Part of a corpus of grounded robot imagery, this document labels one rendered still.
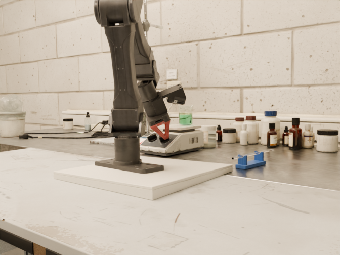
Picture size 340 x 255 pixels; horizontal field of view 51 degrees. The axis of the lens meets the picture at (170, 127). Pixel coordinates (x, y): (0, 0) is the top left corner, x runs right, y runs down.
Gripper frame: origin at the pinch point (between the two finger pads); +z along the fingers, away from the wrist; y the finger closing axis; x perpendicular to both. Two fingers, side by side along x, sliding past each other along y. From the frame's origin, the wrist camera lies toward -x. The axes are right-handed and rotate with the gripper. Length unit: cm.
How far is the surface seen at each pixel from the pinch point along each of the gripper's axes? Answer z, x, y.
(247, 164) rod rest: 3.1, -16.9, -27.2
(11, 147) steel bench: -3, 61, 39
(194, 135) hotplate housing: 6.0, -9.0, 3.4
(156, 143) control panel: 1.4, 3.8, 0.5
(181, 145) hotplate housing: 4.8, -3.6, -1.2
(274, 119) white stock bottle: 17.2, -40.2, 10.7
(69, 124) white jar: 20, 50, 100
